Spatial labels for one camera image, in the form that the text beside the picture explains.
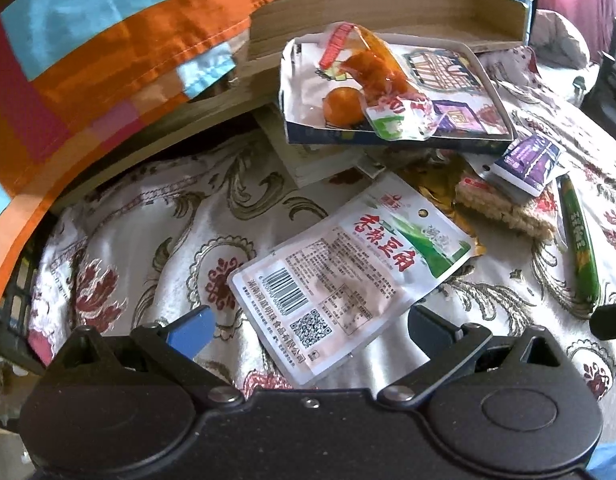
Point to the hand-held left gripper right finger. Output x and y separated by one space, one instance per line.
430 332

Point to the printed cardboard box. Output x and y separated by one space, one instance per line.
458 90

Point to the orange red snack packet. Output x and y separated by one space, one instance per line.
373 80

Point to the floral patterned blanket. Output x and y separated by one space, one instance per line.
153 240

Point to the pink cloth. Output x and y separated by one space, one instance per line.
578 0

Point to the pale crumpled cloth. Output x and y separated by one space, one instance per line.
560 40

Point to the white tofu snack packet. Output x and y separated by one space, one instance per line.
338 280

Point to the black device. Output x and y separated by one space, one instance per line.
608 80

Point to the gold foil snack packet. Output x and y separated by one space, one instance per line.
438 195

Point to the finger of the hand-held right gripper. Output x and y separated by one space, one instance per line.
610 321

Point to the green sausage stick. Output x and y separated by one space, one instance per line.
580 245

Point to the blue plastic bag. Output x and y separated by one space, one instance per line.
610 455

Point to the small white purple snack packet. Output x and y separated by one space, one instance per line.
525 160

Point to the colourful striped cloth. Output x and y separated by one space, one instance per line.
88 60

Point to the puffed rice cracker packet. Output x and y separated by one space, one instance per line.
508 210

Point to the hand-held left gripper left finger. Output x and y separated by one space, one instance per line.
193 329

